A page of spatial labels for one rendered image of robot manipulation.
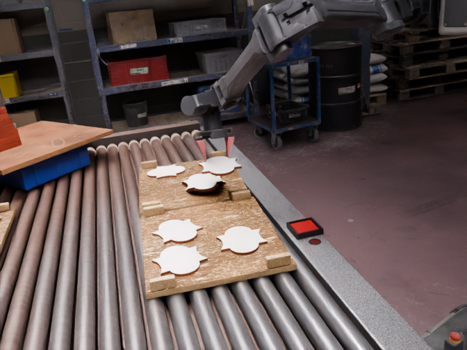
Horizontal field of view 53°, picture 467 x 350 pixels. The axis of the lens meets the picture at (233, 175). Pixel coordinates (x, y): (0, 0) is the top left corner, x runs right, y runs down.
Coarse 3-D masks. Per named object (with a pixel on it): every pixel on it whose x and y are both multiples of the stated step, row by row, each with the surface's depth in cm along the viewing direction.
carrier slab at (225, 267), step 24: (144, 216) 141; (168, 216) 139; (192, 216) 138; (216, 216) 136; (240, 216) 135; (264, 216) 134; (144, 240) 127; (192, 240) 124; (216, 240) 123; (144, 264) 116; (216, 264) 112; (240, 264) 112; (264, 264) 111; (168, 288) 105; (192, 288) 106
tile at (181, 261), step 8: (168, 248) 120; (176, 248) 120; (184, 248) 119; (192, 248) 119; (168, 256) 116; (176, 256) 116; (184, 256) 115; (192, 256) 115; (200, 256) 115; (160, 264) 113; (168, 264) 113; (176, 264) 113; (184, 264) 112; (192, 264) 112; (168, 272) 110; (176, 272) 109; (184, 272) 109; (192, 272) 109
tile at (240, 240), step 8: (232, 232) 125; (240, 232) 124; (248, 232) 124; (256, 232) 124; (224, 240) 121; (232, 240) 121; (240, 240) 120; (248, 240) 120; (256, 240) 120; (264, 240) 119; (224, 248) 117; (232, 248) 117; (240, 248) 117; (248, 248) 116; (256, 248) 116
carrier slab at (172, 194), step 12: (156, 168) 179; (192, 168) 175; (144, 180) 169; (156, 180) 167; (168, 180) 166; (180, 180) 165; (228, 180) 161; (240, 180) 160; (144, 192) 158; (156, 192) 157; (168, 192) 156; (180, 192) 155; (192, 192) 154; (216, 192) 152; (228, 192) 151; (168, 204) 147; (180, 204) 146; (192, 204) 145; (204, 204) 146
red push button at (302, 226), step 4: (308, 220) 130; (292, 224) 129; (296, 224) 129; (300, 224) 128; (304, 224) 128; (308, 224) 128; (312, 224) 128; (296, 228) 127; (300, 228) 126; (304, 228) 126; (308, 228) 126; (312, 228) 126; (316, 228) 126; (300, 232) 125
